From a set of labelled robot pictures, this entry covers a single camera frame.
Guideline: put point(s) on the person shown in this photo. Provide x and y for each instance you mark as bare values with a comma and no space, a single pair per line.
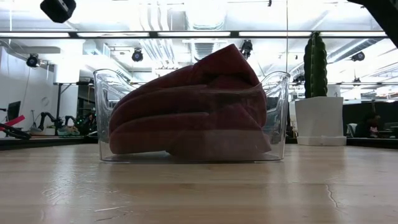
370,126

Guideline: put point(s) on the long ceiling light bar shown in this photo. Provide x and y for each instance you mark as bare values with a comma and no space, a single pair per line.
46,34

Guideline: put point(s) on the thin vertical pole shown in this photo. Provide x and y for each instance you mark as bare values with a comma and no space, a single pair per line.
286,46

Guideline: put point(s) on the black ceiling spotlight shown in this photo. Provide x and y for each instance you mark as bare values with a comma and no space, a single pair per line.
137,56
32,60
358,56
246,48

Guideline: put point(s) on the black background robot arm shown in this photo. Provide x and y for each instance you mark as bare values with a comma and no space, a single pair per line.
51,119

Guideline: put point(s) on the red bar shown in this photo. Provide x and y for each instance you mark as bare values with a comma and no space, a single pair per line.
15,120

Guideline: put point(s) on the black table leg stand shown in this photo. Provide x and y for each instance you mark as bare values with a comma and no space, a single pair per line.
58,109

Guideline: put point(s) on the tall green cactus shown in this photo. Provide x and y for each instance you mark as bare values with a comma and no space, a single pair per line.
315,65

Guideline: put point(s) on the black computer monitor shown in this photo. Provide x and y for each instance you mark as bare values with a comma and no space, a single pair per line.
14,109

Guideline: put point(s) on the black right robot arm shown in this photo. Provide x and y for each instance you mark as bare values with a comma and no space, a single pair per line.
385,15

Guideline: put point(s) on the white square planter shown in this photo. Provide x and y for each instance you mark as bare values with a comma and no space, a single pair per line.
319,116

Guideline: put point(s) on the clear plastic bin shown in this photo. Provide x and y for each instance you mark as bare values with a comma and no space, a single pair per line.
275,93

